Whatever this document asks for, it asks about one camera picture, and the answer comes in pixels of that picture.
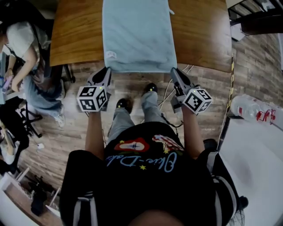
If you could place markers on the black standing fan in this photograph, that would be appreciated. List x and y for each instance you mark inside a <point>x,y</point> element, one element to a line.
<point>210,144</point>

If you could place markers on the small white box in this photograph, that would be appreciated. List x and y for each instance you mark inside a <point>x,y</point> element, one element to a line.
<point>237,33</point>

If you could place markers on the person's black shoe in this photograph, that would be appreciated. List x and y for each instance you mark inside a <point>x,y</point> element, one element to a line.
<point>150,87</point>
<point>125,103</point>

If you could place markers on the person's right forearm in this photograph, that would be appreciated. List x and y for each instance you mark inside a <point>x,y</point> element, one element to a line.
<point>192,136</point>

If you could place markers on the black metal bed frame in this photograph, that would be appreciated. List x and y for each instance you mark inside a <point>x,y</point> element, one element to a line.
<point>261,26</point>

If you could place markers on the wooden table with black legs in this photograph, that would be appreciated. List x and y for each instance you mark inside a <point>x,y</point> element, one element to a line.
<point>77,33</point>

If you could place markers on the brown shoulder bag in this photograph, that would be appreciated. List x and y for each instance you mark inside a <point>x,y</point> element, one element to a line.
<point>40,75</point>

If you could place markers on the person's left forearm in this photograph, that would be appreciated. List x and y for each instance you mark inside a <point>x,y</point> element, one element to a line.
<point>95,136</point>

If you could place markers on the wrapped pack of water bottles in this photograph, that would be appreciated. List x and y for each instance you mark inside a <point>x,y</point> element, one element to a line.
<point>245,108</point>

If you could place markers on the light blue towel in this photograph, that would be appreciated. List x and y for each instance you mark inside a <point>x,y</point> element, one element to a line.
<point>137,33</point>

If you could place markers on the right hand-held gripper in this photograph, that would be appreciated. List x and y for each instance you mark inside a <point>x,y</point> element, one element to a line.
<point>195,101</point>

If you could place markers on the person's left black shoe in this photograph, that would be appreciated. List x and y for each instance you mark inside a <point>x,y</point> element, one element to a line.
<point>125,103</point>

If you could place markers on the black swivel chair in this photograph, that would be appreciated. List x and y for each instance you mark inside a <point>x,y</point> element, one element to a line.
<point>13,136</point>

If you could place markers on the person's left leg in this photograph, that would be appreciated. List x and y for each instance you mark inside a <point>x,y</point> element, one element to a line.
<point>120,123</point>

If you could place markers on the person's right leg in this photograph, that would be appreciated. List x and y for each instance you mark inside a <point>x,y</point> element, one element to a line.
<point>152,108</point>

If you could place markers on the black office chair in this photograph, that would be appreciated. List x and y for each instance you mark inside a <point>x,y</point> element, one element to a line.
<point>28,11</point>

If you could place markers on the person's leg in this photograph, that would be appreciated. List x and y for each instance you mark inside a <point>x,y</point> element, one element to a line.
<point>120,123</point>
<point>152,108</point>

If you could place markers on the yellow black striped tape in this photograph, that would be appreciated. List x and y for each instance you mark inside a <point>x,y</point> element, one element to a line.
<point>231,83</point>

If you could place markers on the person's black printed shirt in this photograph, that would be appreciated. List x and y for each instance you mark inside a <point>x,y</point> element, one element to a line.
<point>143,194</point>

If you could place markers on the white table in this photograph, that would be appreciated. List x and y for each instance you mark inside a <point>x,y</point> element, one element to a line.
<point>254,165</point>

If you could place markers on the black device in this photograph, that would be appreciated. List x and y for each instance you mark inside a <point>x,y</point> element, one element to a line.
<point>39,203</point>

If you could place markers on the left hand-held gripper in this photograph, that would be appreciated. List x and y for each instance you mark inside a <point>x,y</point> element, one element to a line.
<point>88,103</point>

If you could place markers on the small white adapter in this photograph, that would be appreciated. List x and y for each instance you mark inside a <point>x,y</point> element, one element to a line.
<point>40,145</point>

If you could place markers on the person's right black shoe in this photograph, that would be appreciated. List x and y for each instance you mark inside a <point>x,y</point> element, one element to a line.
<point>150,87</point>

